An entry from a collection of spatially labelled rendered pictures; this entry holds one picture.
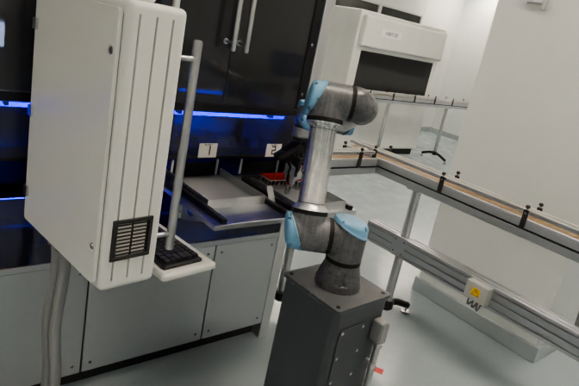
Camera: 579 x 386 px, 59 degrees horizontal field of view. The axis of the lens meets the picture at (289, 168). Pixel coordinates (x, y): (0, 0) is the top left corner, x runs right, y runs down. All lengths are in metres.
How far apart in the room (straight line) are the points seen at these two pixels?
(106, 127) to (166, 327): 1.30
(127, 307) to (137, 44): 1.27
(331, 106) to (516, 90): 1.86
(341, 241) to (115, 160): 0.71
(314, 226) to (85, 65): 0.78
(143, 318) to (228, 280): 0.42
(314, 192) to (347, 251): 0.21
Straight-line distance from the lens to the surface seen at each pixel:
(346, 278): 1.65
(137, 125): 1.32
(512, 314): 2.72
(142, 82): 1.30
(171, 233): 1.51
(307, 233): 1.58
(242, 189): 2.13
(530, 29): 3.30
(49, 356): 1.95
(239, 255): 2.43
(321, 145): 1.58
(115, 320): 2.27
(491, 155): 3.33
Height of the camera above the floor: 1.56
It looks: 15 degrees down
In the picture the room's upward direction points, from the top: 11 degrees clockwise
